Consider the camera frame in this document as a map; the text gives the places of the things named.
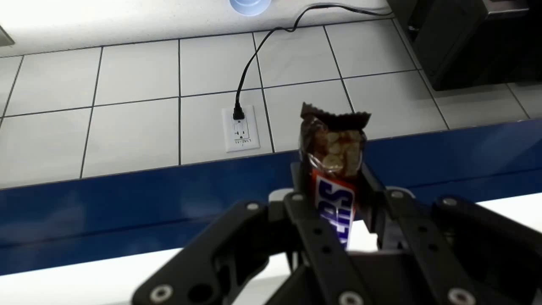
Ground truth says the steel black coffee maker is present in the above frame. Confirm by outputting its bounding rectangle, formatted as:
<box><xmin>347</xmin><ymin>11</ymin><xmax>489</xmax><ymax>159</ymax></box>
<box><xmin>387</xmin><ymin>0</ymin><xmax>542</xmax><ymax>91</ymax></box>

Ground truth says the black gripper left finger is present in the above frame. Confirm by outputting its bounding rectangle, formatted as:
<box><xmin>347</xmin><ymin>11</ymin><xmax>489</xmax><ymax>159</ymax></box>
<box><xmin>132</xmin><ymin>162</ymin><xmax>374</xmax><ymax>305</ymax></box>

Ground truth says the white wall outlet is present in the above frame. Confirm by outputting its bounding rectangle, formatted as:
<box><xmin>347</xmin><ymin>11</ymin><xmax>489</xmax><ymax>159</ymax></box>
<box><xmin>220</xmin><ymin>105</ymin><xmax>262</xmax><ymax>154</ymax></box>

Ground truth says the Snickers chocolate bar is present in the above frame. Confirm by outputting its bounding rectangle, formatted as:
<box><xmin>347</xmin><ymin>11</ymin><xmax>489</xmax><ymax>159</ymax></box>
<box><xmin>298</xmin><ymin>101</ymin><xmax>372</xmax><ymax>250</ymax></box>

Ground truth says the black coffee maker cord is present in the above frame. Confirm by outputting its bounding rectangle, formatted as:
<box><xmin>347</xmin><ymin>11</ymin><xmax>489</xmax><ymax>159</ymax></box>
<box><xmin>230</xmin><ymin>3</ymin><xmax>392</xmax><ymax>122</ymax></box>

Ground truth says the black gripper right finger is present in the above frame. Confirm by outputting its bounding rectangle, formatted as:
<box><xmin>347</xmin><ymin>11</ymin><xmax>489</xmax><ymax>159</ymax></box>
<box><xmin>355</xmin><ymin>162</ymin><xmax>542</xmax><ymax>305</ymax></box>

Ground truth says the stainless steel double sink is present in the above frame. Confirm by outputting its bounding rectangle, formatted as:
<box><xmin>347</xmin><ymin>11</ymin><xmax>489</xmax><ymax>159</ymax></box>
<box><xmin>0</xmin><ymin>23</ymin><xmax>16</xmax><ymax>49</ymax></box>

